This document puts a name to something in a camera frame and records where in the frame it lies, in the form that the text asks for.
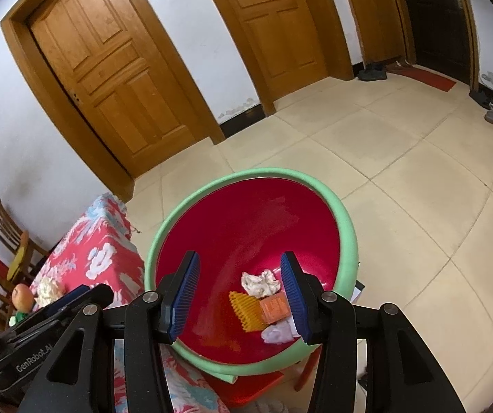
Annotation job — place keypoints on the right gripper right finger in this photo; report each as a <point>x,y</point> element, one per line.
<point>403,374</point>

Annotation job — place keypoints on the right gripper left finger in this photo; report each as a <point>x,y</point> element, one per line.
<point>78,375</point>

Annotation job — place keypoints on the clear plastic bag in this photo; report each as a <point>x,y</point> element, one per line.
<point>281,332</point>

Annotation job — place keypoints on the orange cardboard box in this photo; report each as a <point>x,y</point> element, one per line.
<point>275,308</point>

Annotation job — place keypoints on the yellow foam fruit net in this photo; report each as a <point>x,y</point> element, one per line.
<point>248,311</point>

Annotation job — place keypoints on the small paper ball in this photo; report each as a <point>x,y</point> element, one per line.
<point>260,286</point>

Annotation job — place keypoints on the large white paper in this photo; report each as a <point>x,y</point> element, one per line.
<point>48,291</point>

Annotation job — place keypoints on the green flower-shaped toy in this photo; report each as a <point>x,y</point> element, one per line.
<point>16,318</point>

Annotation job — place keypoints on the red apple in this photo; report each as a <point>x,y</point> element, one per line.
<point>22,299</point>

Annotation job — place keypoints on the wooden chair with cushion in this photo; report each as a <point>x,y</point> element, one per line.
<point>28,256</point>

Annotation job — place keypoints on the red floral tablecloth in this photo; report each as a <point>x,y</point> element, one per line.
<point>98,249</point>

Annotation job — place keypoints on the red plastic stool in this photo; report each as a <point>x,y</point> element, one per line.
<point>249,388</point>

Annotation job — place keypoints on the red basin with green rim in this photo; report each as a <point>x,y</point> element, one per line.
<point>243,223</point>

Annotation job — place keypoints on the left wooden door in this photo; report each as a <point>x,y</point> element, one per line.
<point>111,81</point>

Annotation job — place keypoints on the wooden door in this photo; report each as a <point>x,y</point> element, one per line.
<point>111,81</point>
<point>287,45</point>

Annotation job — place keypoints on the red door mat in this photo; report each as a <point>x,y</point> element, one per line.
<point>442,83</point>

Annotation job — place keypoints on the dark shoes by door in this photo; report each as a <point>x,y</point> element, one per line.
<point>373,72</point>

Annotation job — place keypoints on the right wooden door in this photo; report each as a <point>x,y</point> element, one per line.
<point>287,45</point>

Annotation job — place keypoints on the wooden wall panel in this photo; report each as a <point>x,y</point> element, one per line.
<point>379,30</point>

